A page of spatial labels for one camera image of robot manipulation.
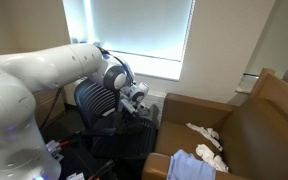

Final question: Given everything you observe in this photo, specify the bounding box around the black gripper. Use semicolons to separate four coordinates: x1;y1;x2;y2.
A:
117;97;142;118

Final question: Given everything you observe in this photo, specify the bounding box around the dark grey t shirt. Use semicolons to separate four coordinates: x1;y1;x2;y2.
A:
107;111;153;136

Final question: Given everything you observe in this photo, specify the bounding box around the brown leather couch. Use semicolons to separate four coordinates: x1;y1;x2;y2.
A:
142;68;288;180

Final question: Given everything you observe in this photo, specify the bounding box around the black mesh office chair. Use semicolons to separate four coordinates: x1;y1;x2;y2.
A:
73;78;158;160

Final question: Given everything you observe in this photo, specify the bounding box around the black rod with red tip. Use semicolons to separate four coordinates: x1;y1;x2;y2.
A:
88;159;117;180

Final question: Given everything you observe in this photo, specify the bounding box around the long white crumpled cloth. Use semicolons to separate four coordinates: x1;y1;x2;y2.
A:
185;122;224;152

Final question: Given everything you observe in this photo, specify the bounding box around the wooden drawer dresser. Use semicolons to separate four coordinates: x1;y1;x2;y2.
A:
33;87;66;130

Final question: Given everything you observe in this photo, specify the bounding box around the light blue cloth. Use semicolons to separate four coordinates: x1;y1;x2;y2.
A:
166;148;217;180

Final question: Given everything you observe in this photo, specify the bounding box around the white plug block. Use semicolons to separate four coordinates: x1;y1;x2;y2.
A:
45;139;65;163

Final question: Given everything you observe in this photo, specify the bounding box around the white paper box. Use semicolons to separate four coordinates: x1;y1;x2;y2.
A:
65;172;85;180

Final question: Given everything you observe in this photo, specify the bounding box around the bunched white crumpled cloth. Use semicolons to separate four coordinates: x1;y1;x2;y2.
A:
195;143;229;173

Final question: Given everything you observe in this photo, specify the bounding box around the chrome metal bar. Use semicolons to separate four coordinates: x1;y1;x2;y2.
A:
243;72;260;80

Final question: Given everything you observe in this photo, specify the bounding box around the white wall radiator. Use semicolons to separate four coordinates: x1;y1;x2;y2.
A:
140;89;167;130

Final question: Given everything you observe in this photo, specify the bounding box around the red handled tool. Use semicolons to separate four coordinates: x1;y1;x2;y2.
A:
58;137;78;148

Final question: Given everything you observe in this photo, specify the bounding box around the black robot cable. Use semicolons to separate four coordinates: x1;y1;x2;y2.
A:
39;44;136;130

